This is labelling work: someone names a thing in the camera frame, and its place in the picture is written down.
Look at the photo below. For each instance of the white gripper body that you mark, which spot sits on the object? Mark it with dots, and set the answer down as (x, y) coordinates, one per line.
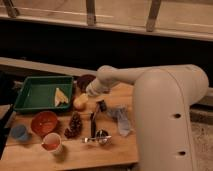
(96, 88)

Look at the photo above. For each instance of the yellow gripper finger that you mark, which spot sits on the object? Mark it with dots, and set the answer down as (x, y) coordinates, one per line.
(83, 98)

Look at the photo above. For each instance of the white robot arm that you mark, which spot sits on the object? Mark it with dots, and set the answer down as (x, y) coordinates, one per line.
(162, 96)

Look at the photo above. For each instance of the dark brown bowl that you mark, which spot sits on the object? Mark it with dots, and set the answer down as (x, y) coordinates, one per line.
(83, 81)

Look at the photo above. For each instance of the black small brush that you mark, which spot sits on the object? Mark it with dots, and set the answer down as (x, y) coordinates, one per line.
(100, 107)

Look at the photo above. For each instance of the dark grape bunch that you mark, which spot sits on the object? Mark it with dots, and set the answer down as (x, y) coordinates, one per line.
(75, 126)

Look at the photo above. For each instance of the grey blue cloth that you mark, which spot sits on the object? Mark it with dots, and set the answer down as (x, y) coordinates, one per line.
(119, 114)

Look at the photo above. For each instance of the small metal cup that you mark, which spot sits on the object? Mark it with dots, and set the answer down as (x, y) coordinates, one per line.
(101, 136)

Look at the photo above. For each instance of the green plastic tray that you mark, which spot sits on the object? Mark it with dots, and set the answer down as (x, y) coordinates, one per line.
(38, 94)

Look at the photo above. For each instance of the orange bowl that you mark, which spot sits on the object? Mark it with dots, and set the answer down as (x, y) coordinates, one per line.
(44, 122)

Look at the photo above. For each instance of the silver spoon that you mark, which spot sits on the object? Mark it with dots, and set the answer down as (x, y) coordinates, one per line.
(86, 139)

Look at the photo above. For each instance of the white cup red inside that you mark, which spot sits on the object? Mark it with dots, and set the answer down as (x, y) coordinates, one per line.
(52, 143)

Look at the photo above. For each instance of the blue cup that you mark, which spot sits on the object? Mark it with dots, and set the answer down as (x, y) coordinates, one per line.
(20, 133)

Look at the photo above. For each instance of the black handled spatula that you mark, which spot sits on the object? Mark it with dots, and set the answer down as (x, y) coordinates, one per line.
(93, 125)

